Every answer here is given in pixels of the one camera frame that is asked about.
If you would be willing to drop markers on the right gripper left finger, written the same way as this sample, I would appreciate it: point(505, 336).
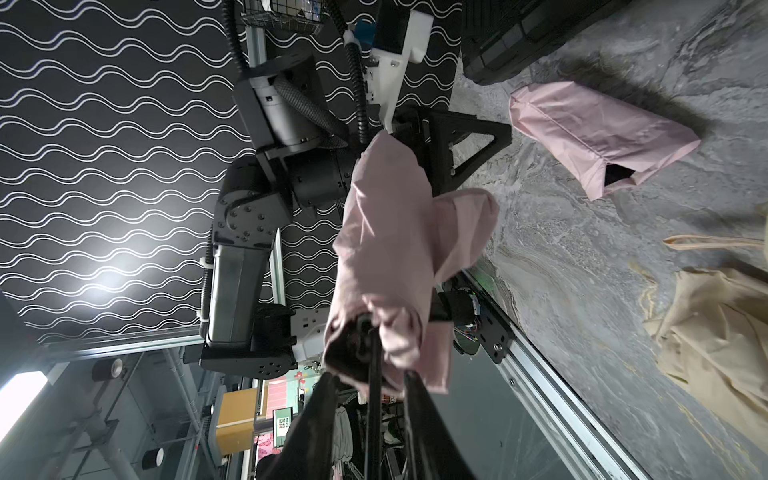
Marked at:
point(307, 453)

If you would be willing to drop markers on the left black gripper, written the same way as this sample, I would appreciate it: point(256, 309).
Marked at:
point(449, 146)

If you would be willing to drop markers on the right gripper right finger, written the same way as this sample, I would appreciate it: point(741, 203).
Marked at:
point(432, 453)

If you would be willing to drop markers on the pink sleeved umbrella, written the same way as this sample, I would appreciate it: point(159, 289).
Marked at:
point(396, 243)

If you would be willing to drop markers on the pink umbrella sleeve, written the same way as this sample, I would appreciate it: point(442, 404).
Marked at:
point(605, 143)

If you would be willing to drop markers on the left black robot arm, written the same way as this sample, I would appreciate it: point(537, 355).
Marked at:
point(283, 109)

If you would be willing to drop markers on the black tool case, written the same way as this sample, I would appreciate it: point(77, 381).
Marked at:
point(501, 38)

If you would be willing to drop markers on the cream sleeved umbrella front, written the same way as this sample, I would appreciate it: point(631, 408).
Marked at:
point(698, 242)

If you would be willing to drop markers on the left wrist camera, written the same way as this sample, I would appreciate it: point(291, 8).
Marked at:
point(398, 37)

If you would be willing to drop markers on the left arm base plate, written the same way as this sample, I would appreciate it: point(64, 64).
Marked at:
point(479, 323)

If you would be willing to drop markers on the aluminium front rail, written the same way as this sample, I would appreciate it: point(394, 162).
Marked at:
point(585, 446)

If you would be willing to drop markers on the black wire basket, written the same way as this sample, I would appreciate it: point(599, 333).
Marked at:
point(286, 16)

